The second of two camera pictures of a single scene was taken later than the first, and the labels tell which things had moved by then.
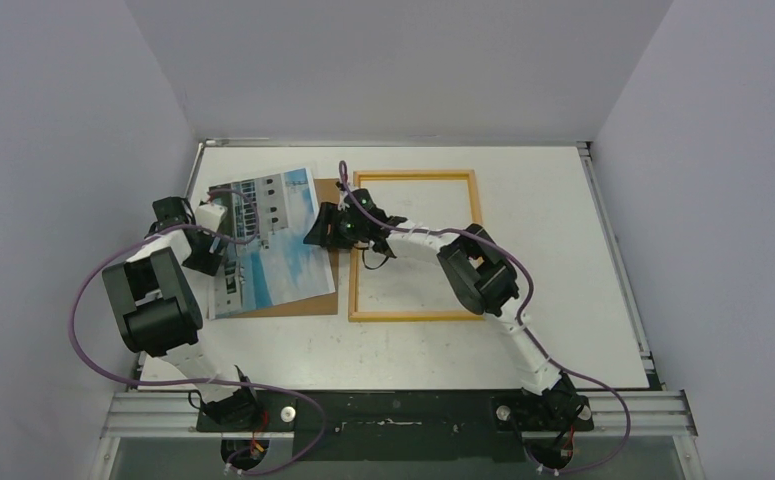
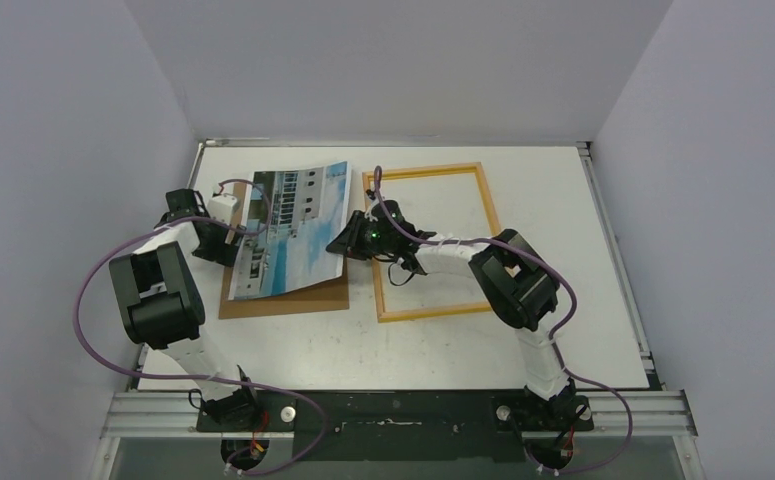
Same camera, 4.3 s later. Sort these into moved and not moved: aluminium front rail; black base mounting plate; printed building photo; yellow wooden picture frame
Moved: yellow wooden picture frame
Not moved: printed building photo; aluminium front rail; black base mounting plate
